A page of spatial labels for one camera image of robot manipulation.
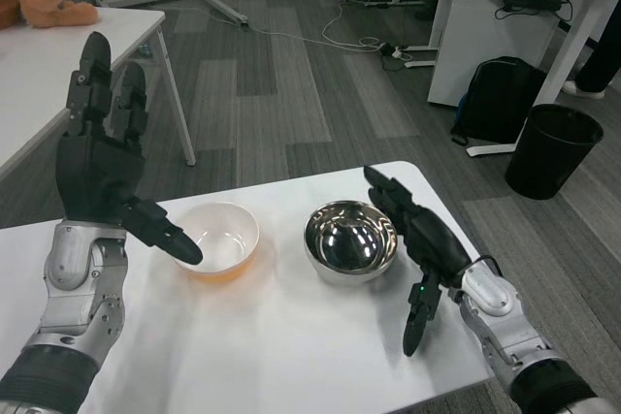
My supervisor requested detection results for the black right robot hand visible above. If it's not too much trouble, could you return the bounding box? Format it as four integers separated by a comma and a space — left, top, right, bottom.
363, 165, 473, 358

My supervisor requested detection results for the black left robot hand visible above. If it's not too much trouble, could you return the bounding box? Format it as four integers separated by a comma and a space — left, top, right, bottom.
54, 31, 204, 268

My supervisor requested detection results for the shiny metal bowl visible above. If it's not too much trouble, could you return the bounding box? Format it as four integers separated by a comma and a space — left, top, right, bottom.
304, 200, 399, 287

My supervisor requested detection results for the white bowl orange outside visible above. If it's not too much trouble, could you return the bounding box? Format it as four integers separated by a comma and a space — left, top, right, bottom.
172, 201, 261, 283

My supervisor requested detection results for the white side table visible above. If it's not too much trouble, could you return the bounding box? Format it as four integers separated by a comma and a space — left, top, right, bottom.
0, 9, 198, 182

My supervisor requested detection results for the black waste bin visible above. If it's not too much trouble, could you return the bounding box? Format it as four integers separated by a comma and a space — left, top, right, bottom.
504, 103, 605, 201

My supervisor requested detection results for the black backpack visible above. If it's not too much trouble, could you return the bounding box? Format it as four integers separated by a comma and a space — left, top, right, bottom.
450, 55, 547, 146

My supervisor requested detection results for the white office desk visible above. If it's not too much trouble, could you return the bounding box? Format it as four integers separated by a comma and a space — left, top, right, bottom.
426, 0, 621, 158

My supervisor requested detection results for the person in black trousers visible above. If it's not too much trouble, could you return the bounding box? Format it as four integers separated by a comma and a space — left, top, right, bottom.
562, 20, 621, 99

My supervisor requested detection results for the white floor cable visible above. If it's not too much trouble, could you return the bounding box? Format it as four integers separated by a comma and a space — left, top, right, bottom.
322, 0, 389, 52

